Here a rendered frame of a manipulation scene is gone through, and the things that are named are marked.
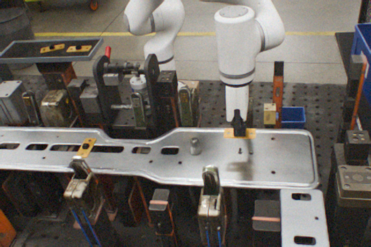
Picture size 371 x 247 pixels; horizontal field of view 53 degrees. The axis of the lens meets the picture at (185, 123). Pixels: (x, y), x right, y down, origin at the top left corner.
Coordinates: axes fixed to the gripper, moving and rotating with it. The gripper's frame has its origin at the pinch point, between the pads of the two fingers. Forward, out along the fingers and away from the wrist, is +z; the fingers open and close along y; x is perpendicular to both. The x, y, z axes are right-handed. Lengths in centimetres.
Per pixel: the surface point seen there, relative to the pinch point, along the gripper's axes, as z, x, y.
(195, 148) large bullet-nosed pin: 6.9, -12.4, 1.4
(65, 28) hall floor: 108, -232, -308
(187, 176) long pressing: 9.4, -13.6, 9.6
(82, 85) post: 0, -54, -21
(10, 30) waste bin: 66, -231, -215
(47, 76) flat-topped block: 2, -72, -30
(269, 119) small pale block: 6.2, 7.8, -10.9
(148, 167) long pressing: 9.3, -25.1, 7.1
